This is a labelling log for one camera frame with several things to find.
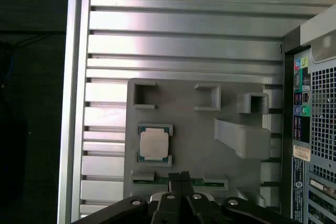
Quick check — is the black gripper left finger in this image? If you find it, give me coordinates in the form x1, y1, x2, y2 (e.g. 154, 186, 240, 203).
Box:
70, 173, 184, 224

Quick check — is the grey and black PC case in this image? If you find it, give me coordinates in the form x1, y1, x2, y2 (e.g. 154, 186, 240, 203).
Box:
282, 5, 336, 224

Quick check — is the green RAM stick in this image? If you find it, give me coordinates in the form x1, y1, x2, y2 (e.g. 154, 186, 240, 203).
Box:
133, 178, 228, 187

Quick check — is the grey plastic parts rack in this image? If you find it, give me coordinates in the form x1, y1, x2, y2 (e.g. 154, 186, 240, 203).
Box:
123, 78, 272, 209

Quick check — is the white barcode label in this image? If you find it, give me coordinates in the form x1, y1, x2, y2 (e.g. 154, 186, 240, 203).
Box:
293, 144, 311, 162

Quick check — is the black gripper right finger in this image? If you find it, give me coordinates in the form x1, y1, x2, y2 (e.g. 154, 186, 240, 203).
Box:
181, 171, 302, 224

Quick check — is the silver CPU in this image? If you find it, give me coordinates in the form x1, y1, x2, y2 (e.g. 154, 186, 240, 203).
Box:
138, 125, 173, 163

